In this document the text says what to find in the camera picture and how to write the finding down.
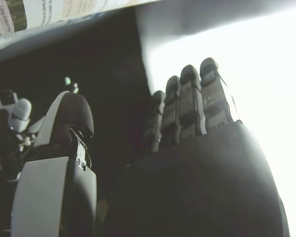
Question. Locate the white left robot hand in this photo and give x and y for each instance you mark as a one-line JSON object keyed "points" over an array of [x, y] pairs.
{"points": [[187, 187]]}

